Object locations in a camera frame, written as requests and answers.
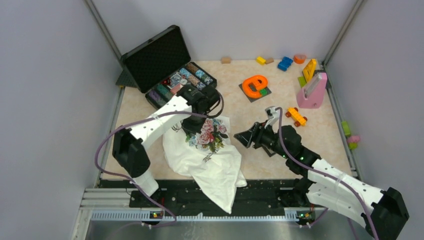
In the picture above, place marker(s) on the pink wedge stand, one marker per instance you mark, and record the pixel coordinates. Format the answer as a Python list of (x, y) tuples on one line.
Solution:
[(311, 95)]

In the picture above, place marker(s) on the black poker chip case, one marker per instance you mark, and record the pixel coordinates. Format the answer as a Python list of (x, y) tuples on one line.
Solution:
[(161, 66)]

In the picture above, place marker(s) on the blue toy brick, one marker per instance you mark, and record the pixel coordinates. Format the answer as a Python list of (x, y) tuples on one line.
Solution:
[(285, 63)]

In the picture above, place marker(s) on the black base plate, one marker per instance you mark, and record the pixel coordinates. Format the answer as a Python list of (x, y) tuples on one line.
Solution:
[(259, 198)]

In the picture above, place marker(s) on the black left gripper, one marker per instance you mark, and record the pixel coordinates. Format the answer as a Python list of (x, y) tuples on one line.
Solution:
[(190, 129)]

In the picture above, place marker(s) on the orange letter e toy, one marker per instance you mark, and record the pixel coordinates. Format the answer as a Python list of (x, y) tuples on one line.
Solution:
[(252, 86)]

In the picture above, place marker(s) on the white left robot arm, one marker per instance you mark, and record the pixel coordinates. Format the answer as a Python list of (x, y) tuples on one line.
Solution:
[(189, 106)]

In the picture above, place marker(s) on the yellow toy car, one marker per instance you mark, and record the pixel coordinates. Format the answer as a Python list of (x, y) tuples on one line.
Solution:
[(293, 113)]

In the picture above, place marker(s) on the black square frame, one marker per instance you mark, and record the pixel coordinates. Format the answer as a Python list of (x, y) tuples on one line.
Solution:
[(269, 152)]

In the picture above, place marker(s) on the white printed t-shirt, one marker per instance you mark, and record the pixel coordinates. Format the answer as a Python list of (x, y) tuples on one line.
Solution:
[(209, 158)]

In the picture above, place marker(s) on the small brown wooden block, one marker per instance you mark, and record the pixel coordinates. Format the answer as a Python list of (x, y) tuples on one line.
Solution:
[(269, 60)]

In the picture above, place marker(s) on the green flat toy piece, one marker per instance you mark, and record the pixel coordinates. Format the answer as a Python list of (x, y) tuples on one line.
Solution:
[(302, 81)]

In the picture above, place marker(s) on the yellow perforated toy block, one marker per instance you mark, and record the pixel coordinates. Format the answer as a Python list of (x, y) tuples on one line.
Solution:
[(309, 70)]

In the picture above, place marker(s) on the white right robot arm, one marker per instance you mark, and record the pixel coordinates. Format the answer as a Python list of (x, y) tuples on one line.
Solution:
[(382, 213)]

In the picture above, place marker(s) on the tan wooden block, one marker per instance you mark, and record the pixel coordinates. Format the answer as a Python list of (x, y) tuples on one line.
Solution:
[(225, 60)]

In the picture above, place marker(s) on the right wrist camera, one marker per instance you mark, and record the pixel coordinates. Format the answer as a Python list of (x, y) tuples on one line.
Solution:
[(273, 114)]

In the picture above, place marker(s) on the pink and green toy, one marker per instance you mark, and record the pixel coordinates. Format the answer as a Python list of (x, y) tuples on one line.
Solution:
[(351, 140)]

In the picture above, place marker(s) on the orange tape roll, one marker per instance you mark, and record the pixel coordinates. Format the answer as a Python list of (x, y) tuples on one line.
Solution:
[(299, 58)]

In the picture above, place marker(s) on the yellow toy brick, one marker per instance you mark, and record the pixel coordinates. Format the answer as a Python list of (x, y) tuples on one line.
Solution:
[(260, 60)]

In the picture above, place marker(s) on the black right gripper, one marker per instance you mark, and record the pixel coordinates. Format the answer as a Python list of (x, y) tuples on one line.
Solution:
[(255, 134)]

